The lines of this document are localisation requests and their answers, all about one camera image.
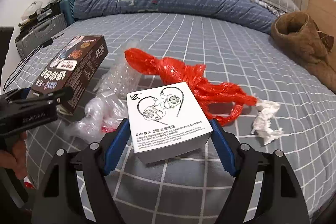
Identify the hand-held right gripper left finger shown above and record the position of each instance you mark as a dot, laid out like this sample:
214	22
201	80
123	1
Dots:
116	145

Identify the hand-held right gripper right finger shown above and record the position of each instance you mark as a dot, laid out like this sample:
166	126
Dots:
223	148

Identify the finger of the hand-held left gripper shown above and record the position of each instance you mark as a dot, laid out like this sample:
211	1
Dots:
52	96
25	91

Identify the clear plastic bag red print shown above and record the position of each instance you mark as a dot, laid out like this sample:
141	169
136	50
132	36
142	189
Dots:
94	119

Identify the brown cookie box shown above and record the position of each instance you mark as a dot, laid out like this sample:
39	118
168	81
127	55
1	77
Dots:
78	66

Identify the white tissue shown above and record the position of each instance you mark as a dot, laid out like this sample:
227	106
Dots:
265	121

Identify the white earphone box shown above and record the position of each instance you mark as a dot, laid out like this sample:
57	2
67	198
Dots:
168	119

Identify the clear bubble wrap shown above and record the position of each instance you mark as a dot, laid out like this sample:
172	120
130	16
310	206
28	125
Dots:
120	77

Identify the person's left hand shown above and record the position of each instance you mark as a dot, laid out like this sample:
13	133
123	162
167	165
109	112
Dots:
18	155

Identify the grey suitcase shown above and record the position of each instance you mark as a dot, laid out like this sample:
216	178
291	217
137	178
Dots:
39	35

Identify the black flat box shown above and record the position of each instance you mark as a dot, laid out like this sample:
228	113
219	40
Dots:
50	12

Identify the white rounded appliance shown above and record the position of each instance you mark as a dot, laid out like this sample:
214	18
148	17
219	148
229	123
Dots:
32	8

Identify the bed with grey checked sheet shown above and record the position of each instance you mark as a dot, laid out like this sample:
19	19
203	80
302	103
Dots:
223	56

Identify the brown quilted jacket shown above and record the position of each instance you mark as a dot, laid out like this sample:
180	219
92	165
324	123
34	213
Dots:
302	48

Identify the wooden headboard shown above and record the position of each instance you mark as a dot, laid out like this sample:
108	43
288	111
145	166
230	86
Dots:
320	6

